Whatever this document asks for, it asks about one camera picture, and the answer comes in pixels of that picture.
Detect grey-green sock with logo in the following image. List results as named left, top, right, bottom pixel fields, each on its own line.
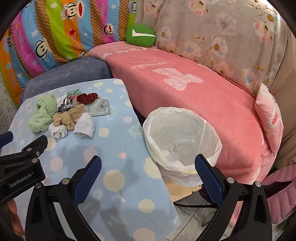
left=84, top=98, right=112, bottom=116

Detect white cloth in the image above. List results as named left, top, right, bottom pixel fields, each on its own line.
left=49, top=124, right=69, bottom=142

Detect white sock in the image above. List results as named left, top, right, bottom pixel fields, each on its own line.
left=73, top=112, right=95, bottom=138

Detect blue-grey cushion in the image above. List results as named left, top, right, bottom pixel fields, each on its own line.
left=22, top=57, right=114, bottom=103

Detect green round cushion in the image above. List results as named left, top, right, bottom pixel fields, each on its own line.
left=125, top=23, right=158, bottom=46

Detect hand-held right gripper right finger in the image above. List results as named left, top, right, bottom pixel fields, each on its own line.
left=195, top=154, right=272, bottom=241

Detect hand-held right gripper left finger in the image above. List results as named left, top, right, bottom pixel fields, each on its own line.
left=25, top=155, right=102, bottom=241

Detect beige scrunchie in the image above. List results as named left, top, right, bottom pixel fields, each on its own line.
left=52, top=104, right=85, bottom=130

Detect green and pink socks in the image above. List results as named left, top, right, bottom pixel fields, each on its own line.
left=67, top=89, right=80, bottom=100

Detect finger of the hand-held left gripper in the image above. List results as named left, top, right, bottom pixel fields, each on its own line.
left=0, top=134, right=48, bottom=173
left=0, top=131, right=14, bottom=149

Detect bin with white plastic bag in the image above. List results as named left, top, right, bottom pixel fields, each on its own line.
left=142, top=107, right=223, bottom=187

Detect black cable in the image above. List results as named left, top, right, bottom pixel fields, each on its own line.
left=173, top=185, right=223, bottom=228

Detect dark red scrunchie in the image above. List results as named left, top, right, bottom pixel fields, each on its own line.
left=76, top=92, right=100, bottom=106

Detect light blue dotted cloth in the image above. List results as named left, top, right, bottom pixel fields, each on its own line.
left=0, top=79, right=182, bottom=241

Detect pink pillow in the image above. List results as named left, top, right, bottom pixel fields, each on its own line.
left=254, top=83, right=285, bottom=158

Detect green fluffy scrunchie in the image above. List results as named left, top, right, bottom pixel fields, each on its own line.
left=28, top=93, right=58, bottom=133

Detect pink blanket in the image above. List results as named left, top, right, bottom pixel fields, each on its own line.
left=88, top=43, right=274, bottom=186

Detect beige cloth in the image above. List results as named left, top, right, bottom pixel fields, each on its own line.
left=269, top=29, right=296, bottom=168

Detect leopard print scrunchie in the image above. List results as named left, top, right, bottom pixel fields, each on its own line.
left=57, top=96, right=80, bottom=114

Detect floral bed sheet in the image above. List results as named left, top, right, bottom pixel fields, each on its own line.
left=135, top=0, right=288, bottom=93

